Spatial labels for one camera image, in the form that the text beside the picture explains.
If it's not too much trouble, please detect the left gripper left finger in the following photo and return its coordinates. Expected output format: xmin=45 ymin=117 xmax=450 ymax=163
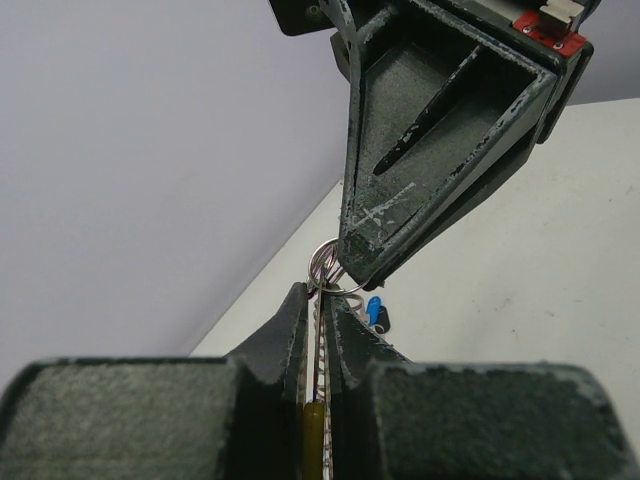
xmin=1 ymin=283 xmax=308 ymax=479

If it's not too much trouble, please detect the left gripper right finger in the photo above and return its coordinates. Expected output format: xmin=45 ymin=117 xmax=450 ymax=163
xmin=322 ymin=297 xmax=635 ymax=479

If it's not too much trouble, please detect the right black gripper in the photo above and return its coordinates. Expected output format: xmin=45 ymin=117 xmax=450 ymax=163
xmin=270 ymin=0 xmax=595 ymax=288

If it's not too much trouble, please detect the large keyring with yellow grip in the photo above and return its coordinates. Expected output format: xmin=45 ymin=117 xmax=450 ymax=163
xmin=302 ymin=238 xmax=364 ymax=479

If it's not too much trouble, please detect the key bunch with blue fob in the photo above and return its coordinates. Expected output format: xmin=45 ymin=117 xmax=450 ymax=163
xmin=365 ymin=296 xmax=391 ymax=335

